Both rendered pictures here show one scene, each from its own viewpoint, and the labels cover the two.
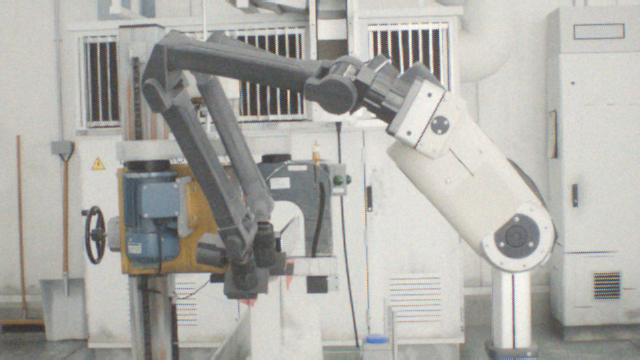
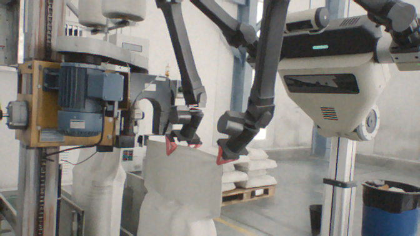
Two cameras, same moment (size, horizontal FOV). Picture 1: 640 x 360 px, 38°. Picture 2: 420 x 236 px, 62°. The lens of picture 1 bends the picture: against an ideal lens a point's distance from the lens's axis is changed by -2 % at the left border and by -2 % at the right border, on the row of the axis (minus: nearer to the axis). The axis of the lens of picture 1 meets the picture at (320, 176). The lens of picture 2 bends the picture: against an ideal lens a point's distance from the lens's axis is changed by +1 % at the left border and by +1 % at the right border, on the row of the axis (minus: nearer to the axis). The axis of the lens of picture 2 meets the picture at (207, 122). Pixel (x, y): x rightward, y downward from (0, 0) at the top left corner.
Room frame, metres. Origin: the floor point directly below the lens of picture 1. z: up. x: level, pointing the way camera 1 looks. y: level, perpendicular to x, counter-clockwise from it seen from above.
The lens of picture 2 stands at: (1.43, 1.02, 1.22)
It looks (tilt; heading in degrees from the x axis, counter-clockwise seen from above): 3 degrees down; 316
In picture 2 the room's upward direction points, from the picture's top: 4 degrees clockwise
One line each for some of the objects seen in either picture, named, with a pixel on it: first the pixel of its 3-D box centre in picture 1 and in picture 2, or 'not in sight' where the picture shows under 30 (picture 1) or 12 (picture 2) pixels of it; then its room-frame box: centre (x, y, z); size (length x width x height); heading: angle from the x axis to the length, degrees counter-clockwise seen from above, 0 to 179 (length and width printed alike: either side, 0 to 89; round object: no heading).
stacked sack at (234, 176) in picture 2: not in sight; (220, 175); (4.46, -2.23, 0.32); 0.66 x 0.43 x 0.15; 88
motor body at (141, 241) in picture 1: (151, 216); (81, 100); (2.64, 0.47, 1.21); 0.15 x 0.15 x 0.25
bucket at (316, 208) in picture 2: not in sight; (323, 221); (3.06, -2.28, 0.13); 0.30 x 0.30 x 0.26
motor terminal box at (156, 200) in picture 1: (158, 204); (105, 90); (2.54, 0.43, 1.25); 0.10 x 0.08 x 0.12; 111
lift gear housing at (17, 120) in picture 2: (118, 234); (15, 114); (2.87, 0.62, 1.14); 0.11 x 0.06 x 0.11; 176
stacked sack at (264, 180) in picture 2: not in sight; (252, 180); (4.43, -2.84, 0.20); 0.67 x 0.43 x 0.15; 86
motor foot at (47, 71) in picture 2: not in sight; (64, 80); (2.73, 0.50, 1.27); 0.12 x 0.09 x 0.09; 86
